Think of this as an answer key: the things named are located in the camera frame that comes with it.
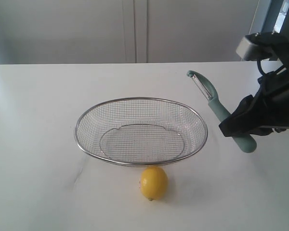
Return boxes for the white cabinet doors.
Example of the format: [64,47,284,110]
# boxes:
[0,0,267,64]

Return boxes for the teal handled peeler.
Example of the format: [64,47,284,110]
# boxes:
[187,70,257,153]

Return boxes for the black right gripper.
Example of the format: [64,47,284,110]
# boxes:
[219,32,289,137]

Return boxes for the yellow lemon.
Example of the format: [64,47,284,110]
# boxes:
[140,166,168,201]

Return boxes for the oval steel mesh basket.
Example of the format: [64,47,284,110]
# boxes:
[74,97,208,167]

